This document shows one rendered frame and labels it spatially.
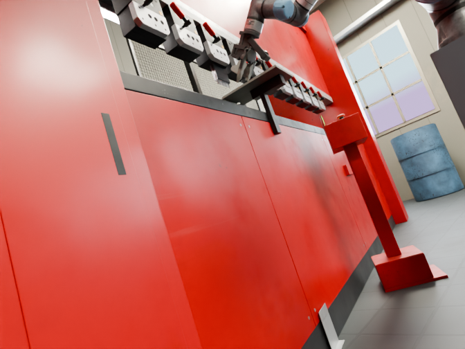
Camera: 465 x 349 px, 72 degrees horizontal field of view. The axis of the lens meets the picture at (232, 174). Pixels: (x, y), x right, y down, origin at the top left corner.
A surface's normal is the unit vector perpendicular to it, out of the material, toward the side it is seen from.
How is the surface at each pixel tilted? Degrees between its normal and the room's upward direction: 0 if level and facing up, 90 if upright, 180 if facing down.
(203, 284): 90
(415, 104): 90
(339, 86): 90
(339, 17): 90
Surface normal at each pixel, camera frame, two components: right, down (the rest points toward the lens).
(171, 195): 0.79, -0.35
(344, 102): -0.52, 0.04
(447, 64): -0.69, 0.12
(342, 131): -0.31, -0.04
